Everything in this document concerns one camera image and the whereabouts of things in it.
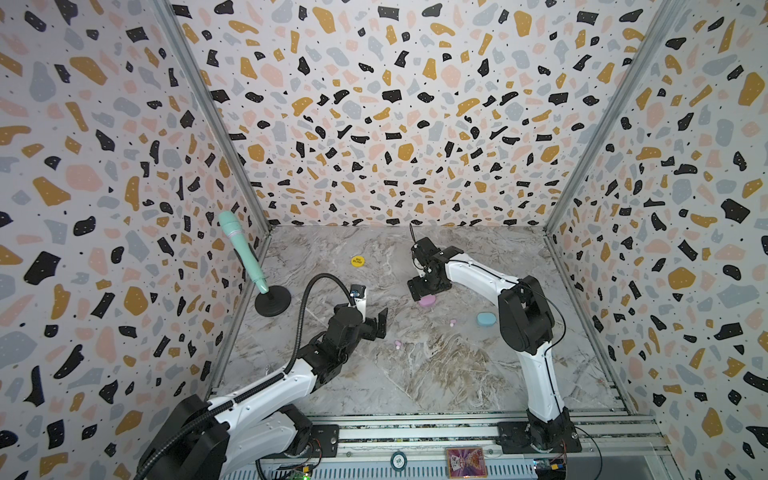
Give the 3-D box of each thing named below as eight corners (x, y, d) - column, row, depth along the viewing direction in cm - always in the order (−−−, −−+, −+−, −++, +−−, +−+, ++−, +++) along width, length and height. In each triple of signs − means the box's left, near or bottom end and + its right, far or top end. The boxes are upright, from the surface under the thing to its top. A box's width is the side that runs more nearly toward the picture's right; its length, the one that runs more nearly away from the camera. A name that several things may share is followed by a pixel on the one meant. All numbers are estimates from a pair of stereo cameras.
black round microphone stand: (253, 316, 98) (250, 311, 96) (263, 289, 105) (260, 285, 103) (286, 316, 98) (283, 312, 96) (293, 290, 105) (291, 285, 103)
